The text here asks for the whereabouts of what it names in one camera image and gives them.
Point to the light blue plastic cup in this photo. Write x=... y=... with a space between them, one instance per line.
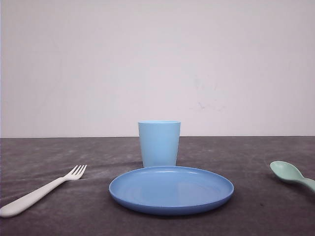
x=159 y=142

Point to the mint green plastic spoon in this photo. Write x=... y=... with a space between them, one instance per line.
x=289 y=173

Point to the white plastic fork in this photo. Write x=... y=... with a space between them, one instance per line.
x=18 y=206

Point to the blue plastic plate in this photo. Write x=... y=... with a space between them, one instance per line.
x=171 y=190

